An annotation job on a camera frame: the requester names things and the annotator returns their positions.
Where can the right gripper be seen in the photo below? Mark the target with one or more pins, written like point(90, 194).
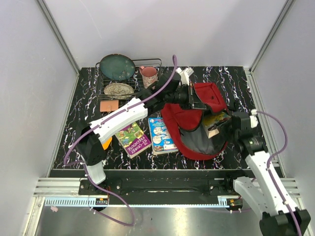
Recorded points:
point(230, 122)

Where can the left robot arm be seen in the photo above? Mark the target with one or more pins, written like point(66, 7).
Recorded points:
point(92, 136)

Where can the yellow illustrated book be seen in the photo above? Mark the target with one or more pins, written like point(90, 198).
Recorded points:
point(212, 123)

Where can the aluminium frame rail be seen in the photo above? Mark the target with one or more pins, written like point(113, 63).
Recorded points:
point(79, 192)

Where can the teal round plate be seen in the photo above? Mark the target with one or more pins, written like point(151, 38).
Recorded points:
point(117, 67)

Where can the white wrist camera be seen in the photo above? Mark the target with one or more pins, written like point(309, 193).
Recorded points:
point(185, 74)
point(253, 118)

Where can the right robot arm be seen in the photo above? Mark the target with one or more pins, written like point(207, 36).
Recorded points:
point(278, 213)

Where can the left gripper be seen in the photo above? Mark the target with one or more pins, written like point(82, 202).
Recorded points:
point(196, 103)

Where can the purple treehouse book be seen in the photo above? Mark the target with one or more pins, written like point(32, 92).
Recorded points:
point(133, 139)

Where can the dark wire dish rack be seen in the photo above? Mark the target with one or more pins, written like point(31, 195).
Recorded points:
point(135, 82)

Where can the beige patterned plate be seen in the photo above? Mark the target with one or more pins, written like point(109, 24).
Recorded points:
point(118, 89)

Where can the pink leather wallet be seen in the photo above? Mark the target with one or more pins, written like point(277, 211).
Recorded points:
point(109, 105)

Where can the red student backpack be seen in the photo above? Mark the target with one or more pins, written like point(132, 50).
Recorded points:
point(185, 126)

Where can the orange yellow plate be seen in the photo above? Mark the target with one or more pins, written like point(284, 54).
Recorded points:
point(107, 143)

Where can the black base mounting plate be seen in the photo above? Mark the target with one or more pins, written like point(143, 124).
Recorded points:
point(205, 182)

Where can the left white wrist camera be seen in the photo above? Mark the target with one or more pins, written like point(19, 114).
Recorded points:
point(185, 74)

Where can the pink patterned mug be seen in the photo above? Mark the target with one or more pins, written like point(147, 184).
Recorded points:
point(149, 75)

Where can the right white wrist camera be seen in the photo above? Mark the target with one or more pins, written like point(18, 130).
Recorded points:
point(253, 118)

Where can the blue cartoon book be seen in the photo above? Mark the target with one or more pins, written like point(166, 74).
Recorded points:
point(162, 142)

